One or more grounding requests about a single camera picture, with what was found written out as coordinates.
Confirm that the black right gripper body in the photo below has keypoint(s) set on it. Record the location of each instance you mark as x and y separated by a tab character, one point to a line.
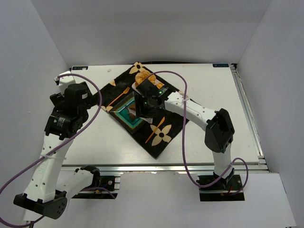
144	113

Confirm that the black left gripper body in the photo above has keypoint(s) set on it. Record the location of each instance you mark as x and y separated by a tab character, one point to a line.
55	99

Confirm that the metal tongs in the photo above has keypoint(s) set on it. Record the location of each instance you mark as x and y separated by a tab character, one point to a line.
148	120

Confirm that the brown chocolate croissant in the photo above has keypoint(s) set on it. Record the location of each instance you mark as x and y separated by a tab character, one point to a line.
132	111

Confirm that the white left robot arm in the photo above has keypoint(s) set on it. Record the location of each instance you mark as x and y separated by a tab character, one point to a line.
44	195

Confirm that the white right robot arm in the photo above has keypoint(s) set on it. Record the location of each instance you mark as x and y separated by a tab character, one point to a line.
217	125

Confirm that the large sugared round bread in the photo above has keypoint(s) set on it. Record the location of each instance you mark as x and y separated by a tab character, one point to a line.
140	77

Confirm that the golden croissant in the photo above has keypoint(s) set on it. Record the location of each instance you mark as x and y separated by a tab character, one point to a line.
159	85

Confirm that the white rectangular tray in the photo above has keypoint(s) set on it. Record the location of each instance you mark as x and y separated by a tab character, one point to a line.
134	85

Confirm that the orange plastic fork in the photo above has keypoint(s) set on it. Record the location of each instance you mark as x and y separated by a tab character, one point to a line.
123	93

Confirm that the orange plastic knife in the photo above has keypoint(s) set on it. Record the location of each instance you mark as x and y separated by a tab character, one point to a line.
156	128

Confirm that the teal square plate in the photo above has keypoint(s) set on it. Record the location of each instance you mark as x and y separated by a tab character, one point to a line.
120	113

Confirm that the black floral placemat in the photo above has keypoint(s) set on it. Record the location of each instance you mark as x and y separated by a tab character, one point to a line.
166	132

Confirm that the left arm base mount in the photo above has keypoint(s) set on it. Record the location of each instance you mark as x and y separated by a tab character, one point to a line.
104	185

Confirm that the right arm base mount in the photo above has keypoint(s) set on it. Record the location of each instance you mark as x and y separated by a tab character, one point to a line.
218	192

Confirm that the aluminium table frame rail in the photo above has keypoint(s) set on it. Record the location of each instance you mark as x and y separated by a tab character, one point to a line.
249	117

